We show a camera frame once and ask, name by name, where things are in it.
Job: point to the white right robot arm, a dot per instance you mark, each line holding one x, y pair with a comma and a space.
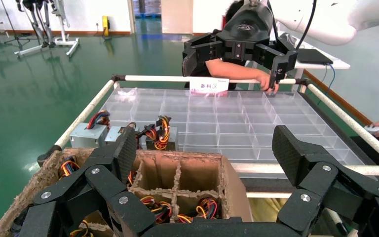
323, 23

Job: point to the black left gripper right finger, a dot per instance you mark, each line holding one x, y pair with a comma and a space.
323, 183

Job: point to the white metal stand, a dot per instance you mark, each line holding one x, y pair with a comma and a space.
66, 41

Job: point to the white label sign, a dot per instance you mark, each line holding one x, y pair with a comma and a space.
209, 85

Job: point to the person in black shirt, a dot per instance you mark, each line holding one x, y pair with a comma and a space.
231, 13

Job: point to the pale yellow sheet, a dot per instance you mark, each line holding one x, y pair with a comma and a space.
268, 209

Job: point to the black hanging robot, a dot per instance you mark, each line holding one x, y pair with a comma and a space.
39, 19

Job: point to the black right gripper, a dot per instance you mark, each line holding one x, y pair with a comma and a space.
246, 29

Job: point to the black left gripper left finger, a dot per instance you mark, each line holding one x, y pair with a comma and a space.
78, 193

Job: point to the black tripod stand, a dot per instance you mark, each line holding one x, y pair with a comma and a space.
13, 29

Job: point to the small pink plastic packet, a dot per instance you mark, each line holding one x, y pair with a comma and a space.
215, 94

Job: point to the bare person forearm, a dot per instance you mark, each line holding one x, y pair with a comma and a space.
228, 70

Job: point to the beige door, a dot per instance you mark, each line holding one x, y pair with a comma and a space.
176, 16

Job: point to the black tablet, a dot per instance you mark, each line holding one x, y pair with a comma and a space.
313, 56

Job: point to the small clear plastic bag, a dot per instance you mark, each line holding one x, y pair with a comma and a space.
126, 95

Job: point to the clear plastic divider tray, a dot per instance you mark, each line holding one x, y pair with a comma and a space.
228, 127

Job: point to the small white plastic bag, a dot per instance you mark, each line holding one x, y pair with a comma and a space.
372, 129

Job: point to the yellow floor sign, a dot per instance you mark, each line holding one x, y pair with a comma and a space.
105, 26

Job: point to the white tubular cart frame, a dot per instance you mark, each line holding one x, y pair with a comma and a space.
85, 111

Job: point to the white table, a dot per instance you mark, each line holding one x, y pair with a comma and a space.
340, 63

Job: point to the brown cardboard divider box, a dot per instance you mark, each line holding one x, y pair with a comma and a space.
189, 173

